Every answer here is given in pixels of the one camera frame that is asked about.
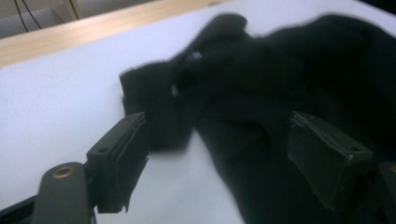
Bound black cloth garment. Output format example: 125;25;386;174
119;12;396;224

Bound white table mat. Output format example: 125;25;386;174
0;0;396;224

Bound beige wooden shelf unit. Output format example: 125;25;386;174
0;0;157;40

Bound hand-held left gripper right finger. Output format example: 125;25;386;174
287;111;375;213

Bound black hanging cables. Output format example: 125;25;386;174
13;0;43;33

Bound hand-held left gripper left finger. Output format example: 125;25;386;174
86;111;149;214

